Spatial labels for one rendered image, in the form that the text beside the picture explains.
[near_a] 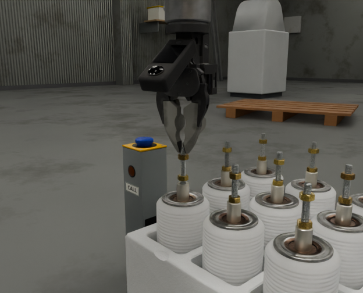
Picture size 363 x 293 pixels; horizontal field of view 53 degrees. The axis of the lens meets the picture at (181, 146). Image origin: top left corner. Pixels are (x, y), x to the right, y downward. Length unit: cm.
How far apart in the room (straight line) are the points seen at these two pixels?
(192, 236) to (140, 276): 13
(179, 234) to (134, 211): 20
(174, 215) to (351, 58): 995
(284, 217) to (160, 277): 23
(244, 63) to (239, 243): 483
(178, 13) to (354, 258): 45
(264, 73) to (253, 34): 55
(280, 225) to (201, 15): 36
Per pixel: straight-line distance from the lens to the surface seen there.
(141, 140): 77
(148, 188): 78
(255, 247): 56
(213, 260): 57
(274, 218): 63
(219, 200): 70
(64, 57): 795
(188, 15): 59
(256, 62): 521
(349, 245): 58
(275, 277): 50
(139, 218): 80
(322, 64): 1073
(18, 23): 762
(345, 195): 60
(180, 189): 64
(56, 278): 94
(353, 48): 1045
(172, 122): 61
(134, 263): 70
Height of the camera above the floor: 49
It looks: 13 degrees down
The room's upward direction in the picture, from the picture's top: straight up
